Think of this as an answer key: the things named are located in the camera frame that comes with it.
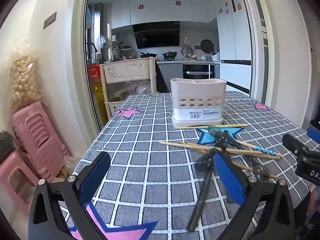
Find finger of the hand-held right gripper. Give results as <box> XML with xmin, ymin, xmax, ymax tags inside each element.
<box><xmin>282</xmin><ymin>133</ymin><xmax>320</xmax><ymax>162</ymax></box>
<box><xmin>307</xmin><ymin>127</ymin><xmax>320</xmax><ymax>143</ymax></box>

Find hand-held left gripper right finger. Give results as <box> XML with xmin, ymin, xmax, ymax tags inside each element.
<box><xmin>214</xmin><ymin>152</ymin><xmax>297</xmax><ymax>240</ymax></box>

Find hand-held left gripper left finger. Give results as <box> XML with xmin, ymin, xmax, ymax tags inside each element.
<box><xmin>29</xmin><ymin>151</ymin><xmax>112</xmax><ymax>240</ymax></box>

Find dark chopsticks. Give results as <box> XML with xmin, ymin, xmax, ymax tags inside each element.
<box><xmin>195</xmin><ymin>148</ymin><xmax>220</xmax><ymax>171</ymax></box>

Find dark translucent plastic spoon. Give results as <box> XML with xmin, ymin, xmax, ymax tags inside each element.
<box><xmin>187</xmin><ymin>132</ymin><xmax>233</xmax><ymax>232</ymax></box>
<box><xmin>225</xmin><ymin>131</ymin><xmax>271</xmax><ymax>181</ymax></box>
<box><xmin>208</xmin><ymin>126</ymin><xmax>253</xmax><ymax>153</ymax></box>

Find wooden chopstick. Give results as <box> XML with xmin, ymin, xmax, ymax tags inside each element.
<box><xmin>174</xmin><ymin>124</ymin><xmax>248</xmax><ymax>130</ymax></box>
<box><xmin>234</xmin><ymin>139</ymin><xmax>283</xmax><ymax>157</ymax></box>
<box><xmin>159</xmin><ymin>141</ymin><xmax>281</xmax><ymax>160</ymax></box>
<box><xmin>178</xmin><ymin>142</ymin><xmax>277</xmax><ymax>179</ymax></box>

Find beige plastic utensil holder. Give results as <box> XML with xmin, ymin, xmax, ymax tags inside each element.
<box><xmin>170</xmin><ymin>78</ymin><xmax>227</xmax><ymax>128</ymax></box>

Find grey checked star tablecloth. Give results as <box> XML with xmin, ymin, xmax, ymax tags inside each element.
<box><xmin>72</xmin><ymin>91</ymin><xmax>317</xmax><ymax>240</ymax></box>

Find stack of pink plastic stools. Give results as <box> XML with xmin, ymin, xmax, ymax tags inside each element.
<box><xmin>12</xmin><ymin>101</ymin><xmax>71</xmax><ymax>183</ymax></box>

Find yellow oil bottle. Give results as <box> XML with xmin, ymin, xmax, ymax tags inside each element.
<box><xmin>93</xmin><ymin>79</ymin><xmax>108</xmax><ymax>128</ymax></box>

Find single pink plastic stool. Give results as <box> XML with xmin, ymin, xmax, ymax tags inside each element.
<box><xmin>0</xmin><ymin>151</ymin><xmax>39</xmax><ymax>216</ymax></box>

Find dark round object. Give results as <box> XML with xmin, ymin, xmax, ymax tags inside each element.
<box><xmin>0</xmin><ymin>130</ymin><xmax>18</xmax><ymax>163</ymax></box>

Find crumpled plastic bag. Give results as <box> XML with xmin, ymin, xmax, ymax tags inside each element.
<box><xmin>124</xmin><ymin>79</ymin><xmax>153</xmax><ymax>96</ymax></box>

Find red plastic basket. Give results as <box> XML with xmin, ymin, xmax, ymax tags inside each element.
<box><xmin>88</xmin><ymin>65</ymin><xmax>101</xmax><ymax>79</ymax></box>

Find black built-in oven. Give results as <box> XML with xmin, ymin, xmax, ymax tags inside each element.
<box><xmin>182</xmin><ymin>64</ymin><xmax>216</xmax><ymax>83</ymax></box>

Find cream plastic trolley rack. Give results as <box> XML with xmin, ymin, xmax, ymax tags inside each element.
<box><xmin>99</xmin><ymin>57</ymin><xmax>157</xmax><ymax>121</ymax></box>

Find clear bag of pale nuts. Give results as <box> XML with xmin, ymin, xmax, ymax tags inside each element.
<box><xmin>9</xmin><ymin>54</ymin><xmax>42</xmax><ymax>113</ymax></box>

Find white refrigerator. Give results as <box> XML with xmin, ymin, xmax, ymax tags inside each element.
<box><xmin>216</xmin><ymin>0</ymin><xmax>252</xmax><ymax>91</ymax></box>

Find metal kettle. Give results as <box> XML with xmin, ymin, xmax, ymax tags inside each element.
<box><xmin>113</xmin><ymin>46</ymin><xmax>123</xmax><ymax>62</ymax></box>

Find black kitchen faucet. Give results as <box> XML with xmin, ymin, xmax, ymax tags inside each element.
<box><xmin>86</xmin><ymin>42</ymin><xmax>99</xmax><ymax>63</ymax></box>

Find round black hanging pan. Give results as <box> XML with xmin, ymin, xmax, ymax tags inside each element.
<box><xmin>200</xmin><ymin>39</ymin><xmax>214</xmax><ymax>52</ymax></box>

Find black range hood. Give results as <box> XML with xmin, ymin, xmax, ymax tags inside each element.
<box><xmin>132</xmin><ymin>21</ymin><xmax>181</xmax><ymax>49</ymax></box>

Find white upper kitchen cabinets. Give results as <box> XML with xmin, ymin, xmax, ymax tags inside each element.
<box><xmin>111</xmin><ymin>0</ymin><xmax>209</xmax><ymax>29</ymax></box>

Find dark grey wall switch plate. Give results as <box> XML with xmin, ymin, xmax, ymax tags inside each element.
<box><xmin>43</xmin><ymin>12</ymin><xmax>57</xmax><ymax>29</ymax></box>

